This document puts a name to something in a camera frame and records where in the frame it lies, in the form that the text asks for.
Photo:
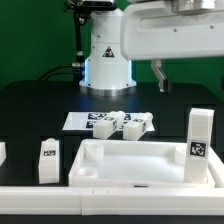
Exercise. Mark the white desk tabletop panel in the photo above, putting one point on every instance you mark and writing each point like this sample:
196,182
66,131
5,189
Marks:
117,163

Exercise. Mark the white front barrier rail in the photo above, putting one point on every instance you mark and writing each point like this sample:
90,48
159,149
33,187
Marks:
111,201

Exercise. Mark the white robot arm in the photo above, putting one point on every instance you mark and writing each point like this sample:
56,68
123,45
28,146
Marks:
106,71

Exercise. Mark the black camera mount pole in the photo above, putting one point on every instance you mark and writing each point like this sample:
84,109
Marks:
81,11

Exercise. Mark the white left barrier rail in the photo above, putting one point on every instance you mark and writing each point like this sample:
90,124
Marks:
2,152

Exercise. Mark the white barrier rail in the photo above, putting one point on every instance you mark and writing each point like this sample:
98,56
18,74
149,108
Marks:
2,152
111,201

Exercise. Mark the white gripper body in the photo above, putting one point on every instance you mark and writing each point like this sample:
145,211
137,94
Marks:
171,29

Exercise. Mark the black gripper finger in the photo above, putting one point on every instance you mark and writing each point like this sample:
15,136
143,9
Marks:
164,84

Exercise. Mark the white marker tag sheet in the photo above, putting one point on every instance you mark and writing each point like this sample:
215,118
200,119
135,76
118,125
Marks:
81,121

